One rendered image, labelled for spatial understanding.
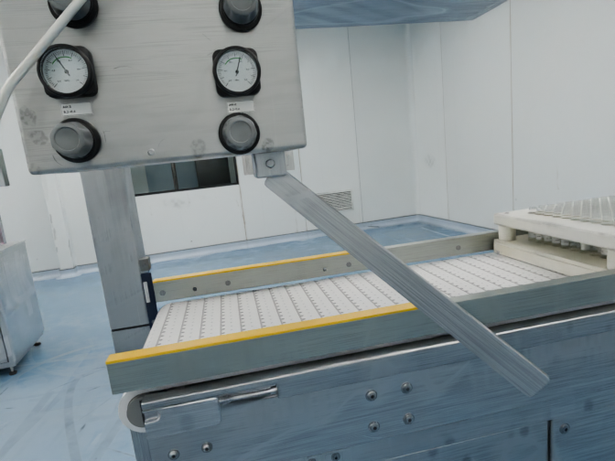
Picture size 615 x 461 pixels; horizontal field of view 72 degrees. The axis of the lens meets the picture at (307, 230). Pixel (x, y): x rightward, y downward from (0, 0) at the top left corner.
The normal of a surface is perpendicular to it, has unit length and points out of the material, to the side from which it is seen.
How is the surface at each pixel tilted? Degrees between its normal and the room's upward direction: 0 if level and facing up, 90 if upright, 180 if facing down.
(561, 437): 90
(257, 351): 90
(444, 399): 90
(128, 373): 90
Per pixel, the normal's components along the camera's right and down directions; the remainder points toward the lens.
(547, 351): 0.19, 0.15
